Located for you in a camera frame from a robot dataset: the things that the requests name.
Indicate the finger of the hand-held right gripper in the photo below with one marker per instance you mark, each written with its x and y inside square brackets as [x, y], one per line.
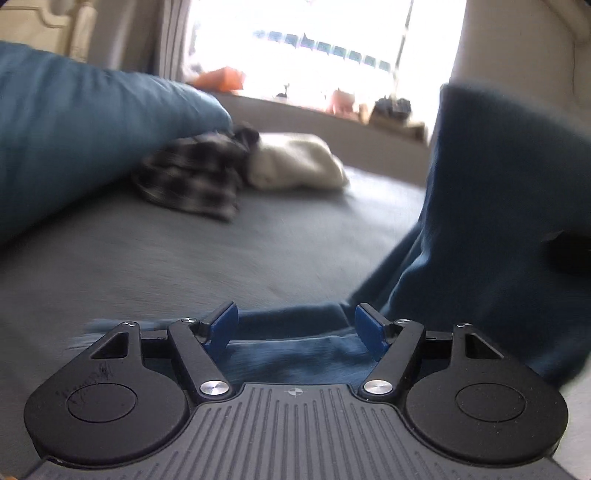
[572, 254]

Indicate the cream carved headboard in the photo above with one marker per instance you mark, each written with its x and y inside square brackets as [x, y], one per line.
[46, 27]

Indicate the window with metal grille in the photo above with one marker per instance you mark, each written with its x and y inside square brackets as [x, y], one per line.
[323, 27]

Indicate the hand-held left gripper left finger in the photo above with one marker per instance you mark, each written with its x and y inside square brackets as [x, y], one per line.
[224, 325]

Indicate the dark plaid shirt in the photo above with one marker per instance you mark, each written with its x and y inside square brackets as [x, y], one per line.
[189, 175]

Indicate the dark clothes bundle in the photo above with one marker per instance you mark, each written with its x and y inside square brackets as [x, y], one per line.
[392, 106]

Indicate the cream fluffy sweater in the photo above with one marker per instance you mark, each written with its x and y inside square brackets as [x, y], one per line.
[295, 161]

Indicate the teal blue pillow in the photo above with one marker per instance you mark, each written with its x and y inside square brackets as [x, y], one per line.
[92, 129]

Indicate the grey curtain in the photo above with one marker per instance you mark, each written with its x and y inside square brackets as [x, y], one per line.
[173, 37]

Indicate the orange bag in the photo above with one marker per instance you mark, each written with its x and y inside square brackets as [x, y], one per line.
[221, 79]

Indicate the dark blue pants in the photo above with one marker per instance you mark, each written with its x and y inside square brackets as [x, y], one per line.
[485, 184]

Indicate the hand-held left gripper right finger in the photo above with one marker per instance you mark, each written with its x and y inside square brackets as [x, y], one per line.
[369, 330]

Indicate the cardboard box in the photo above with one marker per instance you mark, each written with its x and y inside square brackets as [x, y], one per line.
[401, 129]

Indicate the pink pot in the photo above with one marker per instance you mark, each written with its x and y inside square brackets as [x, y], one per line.
[342, 100]

